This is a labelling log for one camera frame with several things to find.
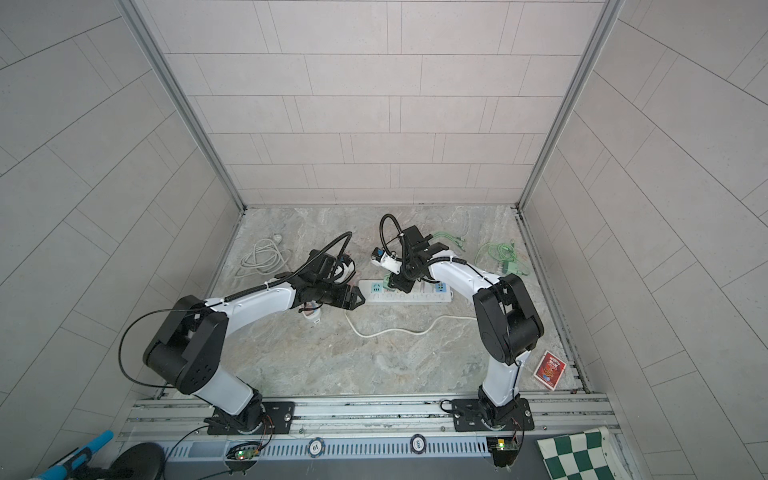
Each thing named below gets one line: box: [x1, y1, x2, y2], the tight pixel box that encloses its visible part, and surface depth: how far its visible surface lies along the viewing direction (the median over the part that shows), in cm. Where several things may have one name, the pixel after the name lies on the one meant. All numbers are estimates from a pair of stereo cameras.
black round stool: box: [109, 442, 166, 480], surface depth 67 cm
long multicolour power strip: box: [358, 280, 452, 303], surface depth 91 cm
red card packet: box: [533, 350, 567, 391], surface depth 78 cm
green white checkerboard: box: [536, 426, 625, 480], surface depth 67 cm
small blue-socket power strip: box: [300, 300, 321, 324], surface depth 87 cm
